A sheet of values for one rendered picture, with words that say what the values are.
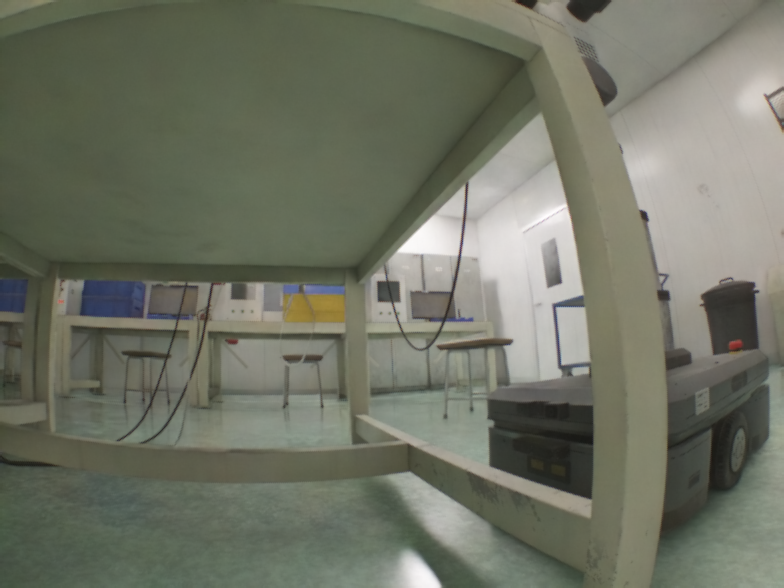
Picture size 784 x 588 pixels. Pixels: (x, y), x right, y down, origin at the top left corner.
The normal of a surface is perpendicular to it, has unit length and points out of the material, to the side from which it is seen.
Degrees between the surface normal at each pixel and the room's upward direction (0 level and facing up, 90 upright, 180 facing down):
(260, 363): 90
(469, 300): 90
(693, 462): 90
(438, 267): 90
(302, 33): 180
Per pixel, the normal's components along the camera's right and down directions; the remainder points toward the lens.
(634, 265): 0.30, -0.21
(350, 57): 0.04, 0.98
